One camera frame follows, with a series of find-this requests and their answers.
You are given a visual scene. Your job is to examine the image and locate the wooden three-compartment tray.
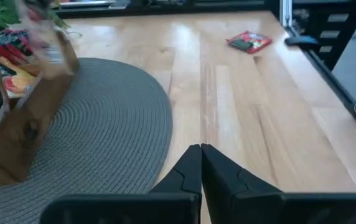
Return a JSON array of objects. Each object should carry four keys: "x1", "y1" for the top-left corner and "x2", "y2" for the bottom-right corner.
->
[{"x1": 0, "y1": 29, "x2": 80, "y2": 189}]

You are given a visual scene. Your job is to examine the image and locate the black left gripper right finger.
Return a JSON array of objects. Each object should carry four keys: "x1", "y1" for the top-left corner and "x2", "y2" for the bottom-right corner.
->
[{"x1": 201, "y1": 143, "x2": 356, "y2": 224}]

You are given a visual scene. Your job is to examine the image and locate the round grey woven placemat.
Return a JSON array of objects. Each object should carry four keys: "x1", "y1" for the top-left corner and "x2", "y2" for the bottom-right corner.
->
[{"x1": 0, "y1": 57, "x2": 174, "y2": 224}]

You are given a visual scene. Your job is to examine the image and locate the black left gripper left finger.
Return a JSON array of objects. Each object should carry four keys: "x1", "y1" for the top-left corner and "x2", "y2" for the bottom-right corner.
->
[{"x1": 39, "y1": 143, "x2": 203, "y2": 224}]

